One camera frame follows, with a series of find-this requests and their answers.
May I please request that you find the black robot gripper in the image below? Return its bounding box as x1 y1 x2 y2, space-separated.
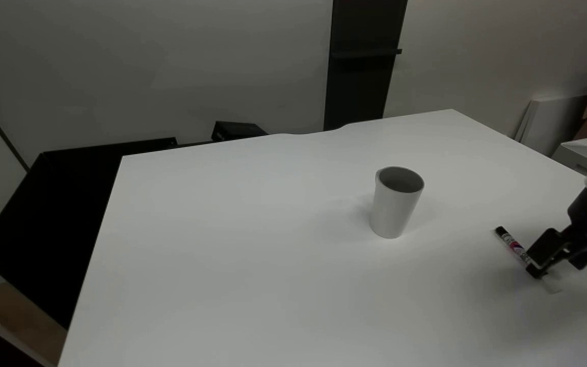
525 189 587 269

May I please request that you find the black pen with white cap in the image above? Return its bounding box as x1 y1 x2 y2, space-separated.
493 227 541 279

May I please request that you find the white ceramic mug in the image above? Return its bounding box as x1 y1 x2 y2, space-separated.
369 168 424 238

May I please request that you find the dark vertical door panel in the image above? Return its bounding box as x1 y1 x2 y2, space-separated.
324 0 407 131

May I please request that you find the small black box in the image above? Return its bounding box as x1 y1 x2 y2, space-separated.
211 121 264 140

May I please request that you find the white container by wall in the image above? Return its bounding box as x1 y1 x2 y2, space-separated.
514 93 587 155

